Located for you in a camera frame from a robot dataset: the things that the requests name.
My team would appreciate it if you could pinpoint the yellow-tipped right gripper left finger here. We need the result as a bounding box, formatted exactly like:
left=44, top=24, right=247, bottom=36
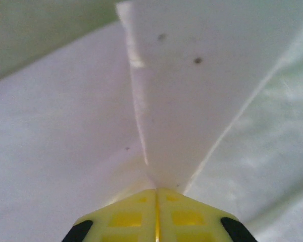
left=62, top=189, right=157, bottom=242

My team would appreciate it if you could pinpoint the white t-shirt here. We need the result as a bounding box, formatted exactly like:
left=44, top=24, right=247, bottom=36
left=0, top=0, right=303, bottom=242

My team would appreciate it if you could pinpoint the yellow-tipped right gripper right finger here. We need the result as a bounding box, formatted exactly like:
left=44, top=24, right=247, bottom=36
left=157, top=188, right=257, bottom=242

